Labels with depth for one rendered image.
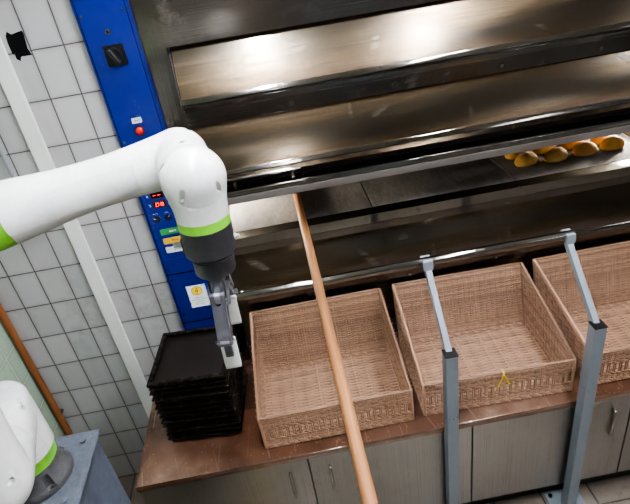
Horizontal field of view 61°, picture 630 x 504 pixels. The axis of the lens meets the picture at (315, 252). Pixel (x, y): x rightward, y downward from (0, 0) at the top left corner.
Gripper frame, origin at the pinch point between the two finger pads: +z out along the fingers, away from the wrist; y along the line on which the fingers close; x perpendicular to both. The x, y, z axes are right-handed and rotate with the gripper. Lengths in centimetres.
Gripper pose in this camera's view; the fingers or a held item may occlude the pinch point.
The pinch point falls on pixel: (233, 339)
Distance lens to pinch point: 108.3
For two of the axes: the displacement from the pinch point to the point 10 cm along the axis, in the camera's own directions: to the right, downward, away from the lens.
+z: 1.1, 8.6, 5.0
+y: 1.2, 4.9, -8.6
